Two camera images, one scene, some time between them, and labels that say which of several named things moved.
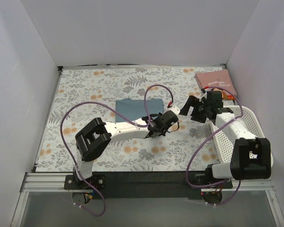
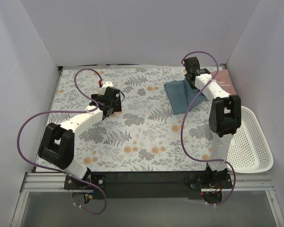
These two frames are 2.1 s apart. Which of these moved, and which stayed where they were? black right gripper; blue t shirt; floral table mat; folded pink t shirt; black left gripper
Moved: black right gripper; blue t shirt; black left gripper
Stayed: floral table mat; folded pink t shirt
